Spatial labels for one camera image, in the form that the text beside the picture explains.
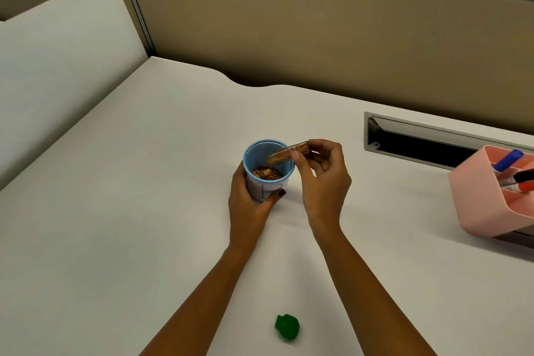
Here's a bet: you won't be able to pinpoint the green bottle cap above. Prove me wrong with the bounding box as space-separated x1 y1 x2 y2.
274 313 300 342

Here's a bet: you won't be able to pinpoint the pink pen holder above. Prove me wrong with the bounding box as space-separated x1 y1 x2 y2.
448 145 534 239

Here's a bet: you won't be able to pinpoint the person's left forearm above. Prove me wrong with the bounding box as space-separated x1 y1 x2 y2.
140 243 262 356

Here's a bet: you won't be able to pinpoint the blue paper cup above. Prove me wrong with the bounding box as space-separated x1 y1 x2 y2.
243 139 296 204

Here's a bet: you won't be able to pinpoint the person's left hand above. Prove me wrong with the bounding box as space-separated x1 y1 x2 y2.
228 161 288 250

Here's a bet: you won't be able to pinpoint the person's right forearm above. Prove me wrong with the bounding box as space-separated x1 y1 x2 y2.
311 230 439 356

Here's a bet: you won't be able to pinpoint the black capped marker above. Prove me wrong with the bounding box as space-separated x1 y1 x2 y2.
498 169 534 188

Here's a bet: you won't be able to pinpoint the brown bits in cup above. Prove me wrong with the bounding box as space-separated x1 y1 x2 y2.
251 165 281 181

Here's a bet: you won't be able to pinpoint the grey metal partition post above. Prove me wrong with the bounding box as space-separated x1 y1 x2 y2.
113 0 156 57

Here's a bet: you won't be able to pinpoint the clear tube with brown contents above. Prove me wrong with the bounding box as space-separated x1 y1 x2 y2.
268 141 312 165

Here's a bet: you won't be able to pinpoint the grey desk cable slot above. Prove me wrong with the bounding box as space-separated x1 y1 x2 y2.
364 112 534 171

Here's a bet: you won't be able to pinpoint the blue marker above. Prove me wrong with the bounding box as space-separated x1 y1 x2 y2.
492 150 524 173

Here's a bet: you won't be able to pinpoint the person's right hand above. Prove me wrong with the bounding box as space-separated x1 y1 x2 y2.
291 139 353 240

